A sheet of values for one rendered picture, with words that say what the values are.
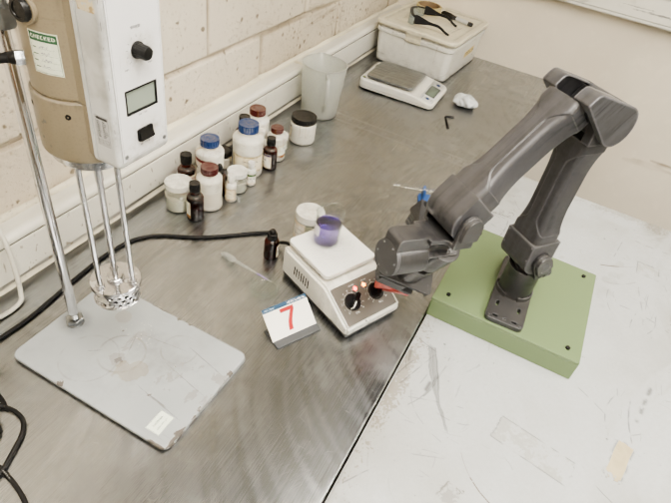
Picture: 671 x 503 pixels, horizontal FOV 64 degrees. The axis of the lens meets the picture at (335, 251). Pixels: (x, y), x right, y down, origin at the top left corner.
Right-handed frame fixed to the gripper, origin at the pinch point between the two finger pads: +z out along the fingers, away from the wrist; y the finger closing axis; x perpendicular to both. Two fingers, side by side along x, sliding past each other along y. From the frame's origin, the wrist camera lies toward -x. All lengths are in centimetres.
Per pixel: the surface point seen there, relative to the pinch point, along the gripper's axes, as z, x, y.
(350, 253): 1.5, -4.3, 6.3
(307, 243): 4.8, -4.6, 14.0
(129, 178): 23, -12, 48
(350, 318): 1.4, 7.8, 3.7
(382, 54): 49, -114, -8
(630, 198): 41, -103, -122
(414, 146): 26, -59, -15
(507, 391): -7.9, 13.9, -23.5
